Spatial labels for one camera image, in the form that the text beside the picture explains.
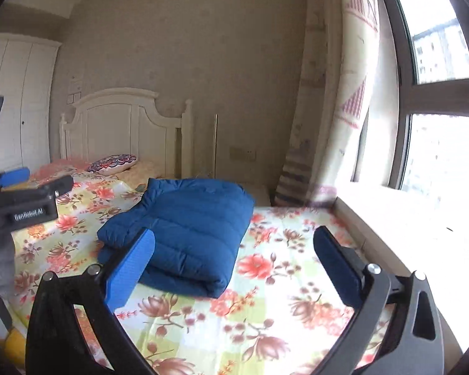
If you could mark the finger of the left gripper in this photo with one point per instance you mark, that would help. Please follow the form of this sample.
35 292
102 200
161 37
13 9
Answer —
14 177

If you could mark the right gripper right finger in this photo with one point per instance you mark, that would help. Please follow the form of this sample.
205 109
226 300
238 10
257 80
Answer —
413 343

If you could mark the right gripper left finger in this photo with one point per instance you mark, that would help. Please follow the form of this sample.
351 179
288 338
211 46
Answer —
55 342

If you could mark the blue quilted down jacket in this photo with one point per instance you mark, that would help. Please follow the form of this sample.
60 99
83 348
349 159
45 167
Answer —
198 226

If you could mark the patterned decorative pillow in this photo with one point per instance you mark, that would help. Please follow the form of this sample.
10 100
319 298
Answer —
113 164

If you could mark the white wardrobe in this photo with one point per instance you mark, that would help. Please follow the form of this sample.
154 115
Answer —
26 73

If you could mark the floral bed sheet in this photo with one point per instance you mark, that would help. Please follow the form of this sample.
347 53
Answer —
279 314

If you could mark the white wooden headboard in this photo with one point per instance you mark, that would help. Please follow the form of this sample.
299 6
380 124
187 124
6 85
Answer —
125 120

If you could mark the beige floral pillow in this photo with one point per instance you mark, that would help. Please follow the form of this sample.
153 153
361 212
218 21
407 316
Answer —
137 176

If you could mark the white nightstand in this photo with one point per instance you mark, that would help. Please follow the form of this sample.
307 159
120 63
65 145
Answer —
259 193

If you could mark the slim white desk lamp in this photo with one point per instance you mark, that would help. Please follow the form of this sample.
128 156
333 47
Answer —
211 146

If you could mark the striped patterned curtain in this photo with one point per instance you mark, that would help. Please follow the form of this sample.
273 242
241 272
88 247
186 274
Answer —
338 68

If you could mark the wall switch panel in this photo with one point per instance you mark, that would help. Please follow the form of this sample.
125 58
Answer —
75 87

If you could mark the window with dark frame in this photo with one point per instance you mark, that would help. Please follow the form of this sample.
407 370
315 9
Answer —
431 154

